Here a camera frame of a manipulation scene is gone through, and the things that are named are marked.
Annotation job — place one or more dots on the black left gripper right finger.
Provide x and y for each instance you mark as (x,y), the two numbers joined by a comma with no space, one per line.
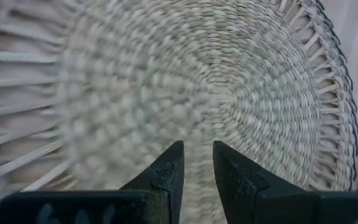
(244,193)

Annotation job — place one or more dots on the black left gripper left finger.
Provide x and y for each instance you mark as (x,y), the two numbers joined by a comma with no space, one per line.
(160,193)

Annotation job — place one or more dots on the round woven straw placemat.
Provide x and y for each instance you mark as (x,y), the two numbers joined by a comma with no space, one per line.
(166,77)

